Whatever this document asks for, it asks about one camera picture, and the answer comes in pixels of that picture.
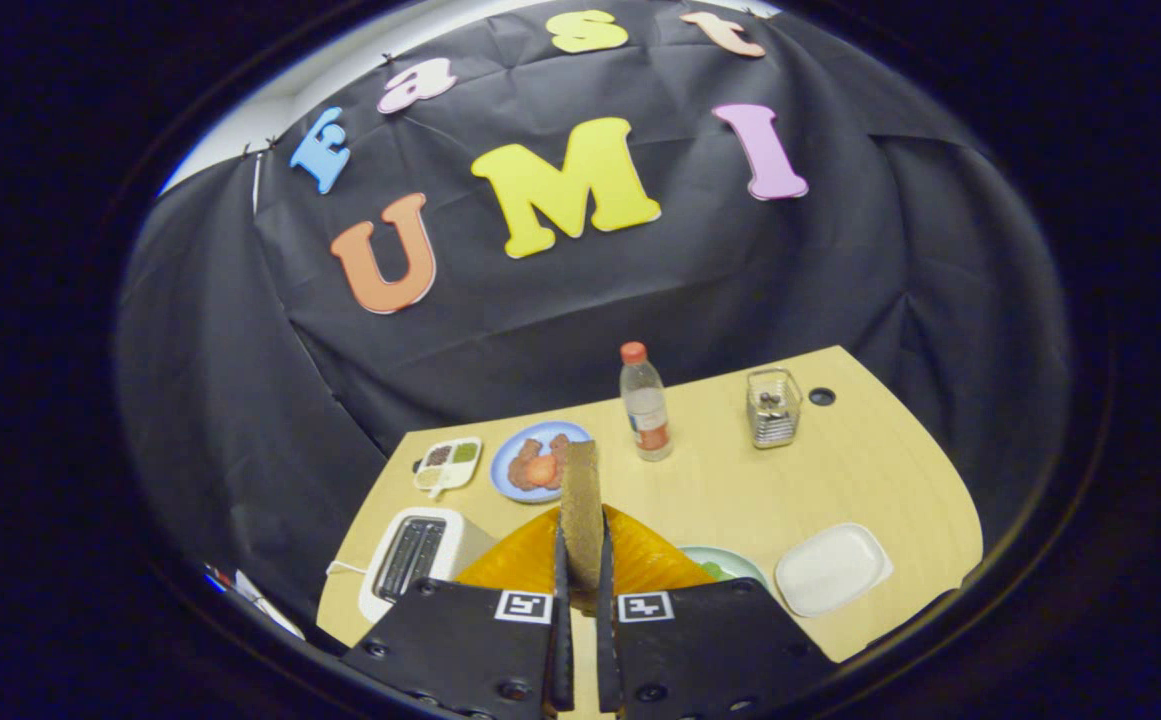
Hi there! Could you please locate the white toaster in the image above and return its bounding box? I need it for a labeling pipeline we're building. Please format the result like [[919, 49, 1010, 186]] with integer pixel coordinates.
[[358, 507, 496, 624]]

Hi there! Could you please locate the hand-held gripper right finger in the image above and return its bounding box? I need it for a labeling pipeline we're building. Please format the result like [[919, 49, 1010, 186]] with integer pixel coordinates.
[[596, 505, 836, 720]]

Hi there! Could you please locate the white divided sauce dish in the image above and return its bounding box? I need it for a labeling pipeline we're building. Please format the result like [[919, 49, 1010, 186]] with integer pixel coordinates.
[[412, 437, 483, 498]]

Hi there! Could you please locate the blue round plate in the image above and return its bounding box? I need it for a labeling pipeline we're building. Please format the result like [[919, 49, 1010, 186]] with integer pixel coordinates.
[[490, 421, 593, 503]]

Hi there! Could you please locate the metal wire basket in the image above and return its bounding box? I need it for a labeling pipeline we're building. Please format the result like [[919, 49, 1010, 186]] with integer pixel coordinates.
[[746, 368, 803, 449]]

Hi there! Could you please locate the clear bottle red cap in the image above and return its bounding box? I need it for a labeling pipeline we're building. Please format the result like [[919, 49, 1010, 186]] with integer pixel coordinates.
[[620, 342, 674, 462]]

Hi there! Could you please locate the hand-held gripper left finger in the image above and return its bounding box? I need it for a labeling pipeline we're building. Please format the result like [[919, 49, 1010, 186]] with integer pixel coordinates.
[[340, 507, 577, 720]]

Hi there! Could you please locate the pale green round plate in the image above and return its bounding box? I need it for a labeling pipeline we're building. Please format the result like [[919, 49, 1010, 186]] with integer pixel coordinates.
[[680, 545, 771, 593]]

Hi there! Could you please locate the white square plate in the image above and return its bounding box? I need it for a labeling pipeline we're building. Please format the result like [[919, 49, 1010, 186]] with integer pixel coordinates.
[[775, 522, 893, 618]]

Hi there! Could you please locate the brown toast slice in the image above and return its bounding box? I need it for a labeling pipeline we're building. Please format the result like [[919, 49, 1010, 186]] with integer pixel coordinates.
[[560, 440, 606, 606]]

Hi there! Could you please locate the blue and white clutter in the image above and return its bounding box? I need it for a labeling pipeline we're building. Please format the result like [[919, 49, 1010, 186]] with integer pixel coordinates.
[[203, 563, 307, 642]]

